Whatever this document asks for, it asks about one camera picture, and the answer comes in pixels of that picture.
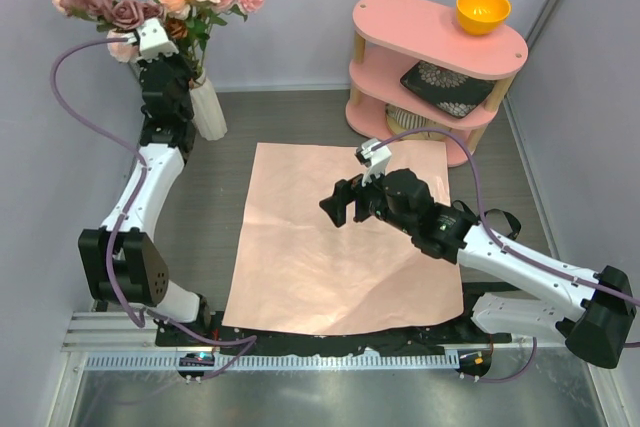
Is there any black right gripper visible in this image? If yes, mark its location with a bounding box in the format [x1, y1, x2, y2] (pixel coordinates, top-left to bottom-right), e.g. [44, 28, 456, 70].
[320, 161, 416, 235]

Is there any light pink peony stem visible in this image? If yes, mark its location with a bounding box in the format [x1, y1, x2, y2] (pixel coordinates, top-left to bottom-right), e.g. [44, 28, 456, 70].
[107, 29, 140, 63]

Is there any brown rose flower stem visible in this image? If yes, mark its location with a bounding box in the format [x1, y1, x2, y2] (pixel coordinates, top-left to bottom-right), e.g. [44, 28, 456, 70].
[164, 17, 193, 55]

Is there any pink wrapping paper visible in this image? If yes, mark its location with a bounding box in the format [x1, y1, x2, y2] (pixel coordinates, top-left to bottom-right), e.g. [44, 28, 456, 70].
[223, 143, 464, 336]

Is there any black ribbon with gold lettering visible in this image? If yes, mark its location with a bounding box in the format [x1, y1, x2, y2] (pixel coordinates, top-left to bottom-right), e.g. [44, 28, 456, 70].
[447, 200, 522, 244]

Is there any mauve flower stem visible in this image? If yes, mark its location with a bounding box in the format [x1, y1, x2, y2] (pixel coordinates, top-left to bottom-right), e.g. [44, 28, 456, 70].
[60, 0, 164, 32]

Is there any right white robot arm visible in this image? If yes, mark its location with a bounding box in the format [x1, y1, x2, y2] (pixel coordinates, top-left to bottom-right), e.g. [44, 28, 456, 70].
[319, 169, 636, 369]

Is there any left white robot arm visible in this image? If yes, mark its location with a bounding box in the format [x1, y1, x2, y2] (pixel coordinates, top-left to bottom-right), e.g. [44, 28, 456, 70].
[78, 54, 213, 346]

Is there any white ribbed ceramic vase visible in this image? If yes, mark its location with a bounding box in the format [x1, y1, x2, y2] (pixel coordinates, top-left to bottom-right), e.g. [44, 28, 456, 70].
[190, 70, 227, 141]

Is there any striped ceramic bowl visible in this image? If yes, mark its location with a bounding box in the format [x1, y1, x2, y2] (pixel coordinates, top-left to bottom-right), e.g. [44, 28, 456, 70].
[385, 104, 442, 141]

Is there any pink three-tier shelf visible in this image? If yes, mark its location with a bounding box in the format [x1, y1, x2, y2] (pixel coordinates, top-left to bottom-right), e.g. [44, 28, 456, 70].
[345, 0, 528, 167]

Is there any black floral square plate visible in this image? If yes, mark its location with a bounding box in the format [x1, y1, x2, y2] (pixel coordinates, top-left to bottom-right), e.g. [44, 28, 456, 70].
[400, 61, 496, 119]

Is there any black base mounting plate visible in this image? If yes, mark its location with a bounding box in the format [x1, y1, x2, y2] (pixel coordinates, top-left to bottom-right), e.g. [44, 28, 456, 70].
[154, 309, 501, 358]

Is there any orange plastic bowl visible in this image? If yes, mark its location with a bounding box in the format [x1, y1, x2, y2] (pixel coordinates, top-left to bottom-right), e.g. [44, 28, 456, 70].
[455, 0, 511, 36]

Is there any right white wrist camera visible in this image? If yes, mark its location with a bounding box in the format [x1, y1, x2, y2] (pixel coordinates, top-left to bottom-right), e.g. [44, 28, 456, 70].
[355, 138, 392, 186]

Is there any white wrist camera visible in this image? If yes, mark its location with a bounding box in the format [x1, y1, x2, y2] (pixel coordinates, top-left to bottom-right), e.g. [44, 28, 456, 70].
[125, 18, 179, 61]
[355, 138, 392, 186]

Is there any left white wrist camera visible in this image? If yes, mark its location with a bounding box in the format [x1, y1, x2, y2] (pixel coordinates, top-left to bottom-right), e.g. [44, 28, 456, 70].
[125, 18, 179, 61]

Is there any white perforated cable duct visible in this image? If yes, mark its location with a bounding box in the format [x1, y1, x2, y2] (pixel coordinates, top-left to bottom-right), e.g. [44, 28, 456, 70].
[85, 350, 459, 372]

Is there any aluminium frame rail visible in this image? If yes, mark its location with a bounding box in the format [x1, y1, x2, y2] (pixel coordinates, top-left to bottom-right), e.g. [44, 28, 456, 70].
[62, 310, 614, 353]

